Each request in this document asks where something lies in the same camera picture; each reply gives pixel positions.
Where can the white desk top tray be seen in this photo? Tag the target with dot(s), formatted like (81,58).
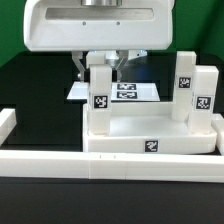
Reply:
(146,127)

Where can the white fence block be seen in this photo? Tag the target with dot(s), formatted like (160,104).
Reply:
(218,125)
(7,123)

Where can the white front fence bar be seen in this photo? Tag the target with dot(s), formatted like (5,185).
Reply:
(118,166)

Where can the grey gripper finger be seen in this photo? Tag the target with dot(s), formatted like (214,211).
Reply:
(119,63)
(79,59)

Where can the white left fence block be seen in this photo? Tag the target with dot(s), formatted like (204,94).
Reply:
(7,123)

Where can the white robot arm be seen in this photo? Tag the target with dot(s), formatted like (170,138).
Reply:
(78,26)

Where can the white right fence block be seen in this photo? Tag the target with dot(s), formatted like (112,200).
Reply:
(218,125)

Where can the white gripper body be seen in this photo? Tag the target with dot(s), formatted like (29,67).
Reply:
(85,25)

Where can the marker tag sheet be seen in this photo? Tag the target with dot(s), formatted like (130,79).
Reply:
(120,92)

